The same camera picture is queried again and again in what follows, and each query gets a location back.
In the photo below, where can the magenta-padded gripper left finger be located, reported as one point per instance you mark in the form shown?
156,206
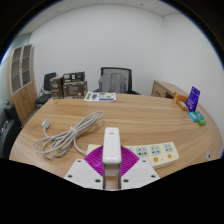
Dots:
81,171

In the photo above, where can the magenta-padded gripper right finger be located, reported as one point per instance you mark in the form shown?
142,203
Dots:
141,171

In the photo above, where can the white charger block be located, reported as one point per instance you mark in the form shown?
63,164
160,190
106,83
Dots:
111,145

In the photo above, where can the cream power strip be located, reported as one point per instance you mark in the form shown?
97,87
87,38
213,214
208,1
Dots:
160,153

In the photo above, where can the small blue box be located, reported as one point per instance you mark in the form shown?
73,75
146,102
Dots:
192,116

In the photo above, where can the white printed leaflet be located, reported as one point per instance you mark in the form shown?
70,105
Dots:
100,96

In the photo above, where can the small tan box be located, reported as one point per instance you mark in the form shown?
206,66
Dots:
182,105

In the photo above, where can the teal flat box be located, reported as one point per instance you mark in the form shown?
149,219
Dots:
199,114

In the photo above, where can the large dark brown carton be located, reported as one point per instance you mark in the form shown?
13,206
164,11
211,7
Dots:
75,90

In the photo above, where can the orange box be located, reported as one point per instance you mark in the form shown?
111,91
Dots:
180,97

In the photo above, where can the black leather armchair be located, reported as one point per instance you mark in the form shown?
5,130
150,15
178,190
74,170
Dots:
8,130

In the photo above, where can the low wooden side cabinet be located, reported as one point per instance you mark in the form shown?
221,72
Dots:
161,89

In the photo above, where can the small brown cardboard box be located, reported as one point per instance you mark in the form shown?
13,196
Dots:
56,87

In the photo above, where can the purple standing card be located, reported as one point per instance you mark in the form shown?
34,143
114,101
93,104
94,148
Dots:
193,98

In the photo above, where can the grey backpack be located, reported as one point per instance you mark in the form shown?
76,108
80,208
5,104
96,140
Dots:
112,83

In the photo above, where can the black printed carton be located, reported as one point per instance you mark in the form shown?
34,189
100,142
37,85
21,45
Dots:
74,77

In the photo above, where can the wooden cabinet with glass doors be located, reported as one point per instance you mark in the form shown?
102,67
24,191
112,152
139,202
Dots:
23,96

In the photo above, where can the black mesh office chair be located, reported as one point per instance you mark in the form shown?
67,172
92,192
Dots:
115,70

